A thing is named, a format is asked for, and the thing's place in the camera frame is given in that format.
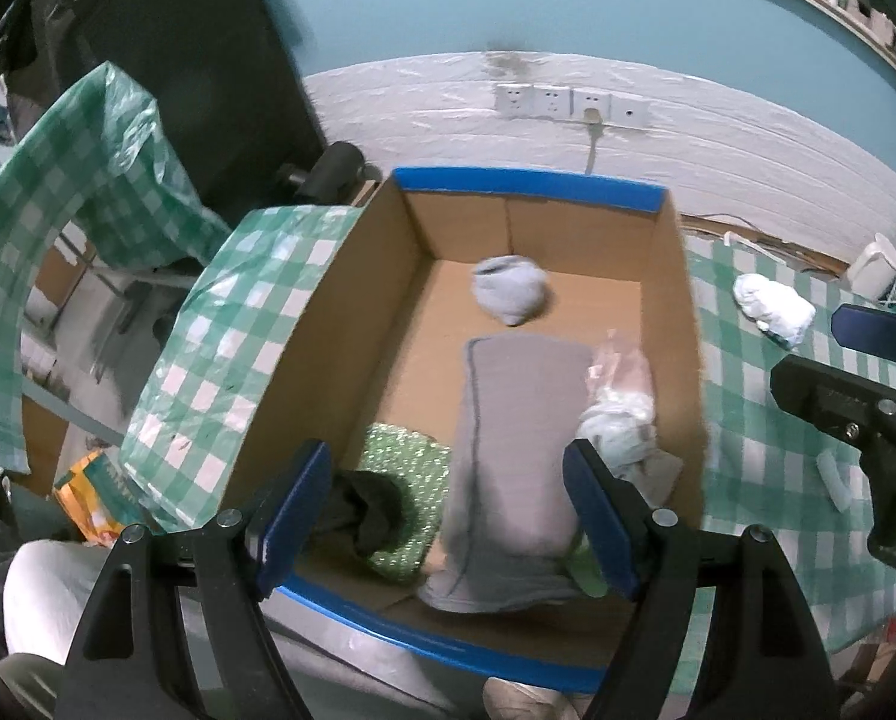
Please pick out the checkered plastic sheet at left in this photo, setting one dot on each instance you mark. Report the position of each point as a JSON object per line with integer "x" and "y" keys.
{"x": 99, "y": 159}

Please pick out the light green cloth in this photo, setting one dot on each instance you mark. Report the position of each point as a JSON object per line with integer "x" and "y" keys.
{"x": 584, "y": 570}

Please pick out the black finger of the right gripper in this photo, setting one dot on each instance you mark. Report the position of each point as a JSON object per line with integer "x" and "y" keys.
{"x": 859, "y": 413}

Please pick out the beige shoe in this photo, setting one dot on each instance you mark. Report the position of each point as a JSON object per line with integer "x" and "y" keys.
{"x": 506, "y": 700}

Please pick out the white wall socket strip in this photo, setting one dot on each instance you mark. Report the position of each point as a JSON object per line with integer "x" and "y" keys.
{"x": 560, "y": 103}

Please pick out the cardboard box with blue rim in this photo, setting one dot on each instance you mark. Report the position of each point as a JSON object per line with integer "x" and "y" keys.
{"x": 466, "y": 304}

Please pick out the green white checkered tablecloth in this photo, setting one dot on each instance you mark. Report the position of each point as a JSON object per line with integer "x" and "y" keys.
{"x": 761, "y": 463}

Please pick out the white plug with cable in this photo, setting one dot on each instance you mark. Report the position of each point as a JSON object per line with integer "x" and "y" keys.
{"x": 595, "y": 126}

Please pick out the white electric kettle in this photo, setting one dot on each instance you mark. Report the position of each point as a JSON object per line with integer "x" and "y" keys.
{"x": 874, "y": 270}

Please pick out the white blue-printed cloth bundle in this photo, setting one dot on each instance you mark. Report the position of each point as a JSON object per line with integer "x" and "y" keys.
{"x": 778, "y": 310}

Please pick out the black knit hat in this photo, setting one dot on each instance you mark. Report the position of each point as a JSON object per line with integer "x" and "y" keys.
{"x": 367, "y": 507}

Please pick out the grey sweatpants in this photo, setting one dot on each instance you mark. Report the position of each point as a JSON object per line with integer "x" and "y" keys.
{"x": 508, "y": 523}

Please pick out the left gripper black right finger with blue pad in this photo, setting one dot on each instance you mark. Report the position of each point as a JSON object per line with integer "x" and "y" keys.
{"x": 763, "y": 657}

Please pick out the green sequin cloth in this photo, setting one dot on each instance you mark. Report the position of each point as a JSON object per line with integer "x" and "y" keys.
{"x": 419, "y": 467}

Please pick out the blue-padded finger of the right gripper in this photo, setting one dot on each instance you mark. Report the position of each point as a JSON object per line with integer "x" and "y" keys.
{"x": 865, "y": 329}

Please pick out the black dumbbell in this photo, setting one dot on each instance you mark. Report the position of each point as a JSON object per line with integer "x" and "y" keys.
{"x": 333, "y": 180}

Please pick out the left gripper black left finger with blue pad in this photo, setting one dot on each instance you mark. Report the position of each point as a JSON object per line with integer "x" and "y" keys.
{"x": 130, "y": 659}

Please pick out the white pink patterned cloth bundle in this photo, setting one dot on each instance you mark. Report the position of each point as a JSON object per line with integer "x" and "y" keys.
{"x": 619, "y": 418}

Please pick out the light grey sock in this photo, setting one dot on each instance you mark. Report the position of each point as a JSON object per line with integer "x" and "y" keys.
{"x": 510, "y": 288}

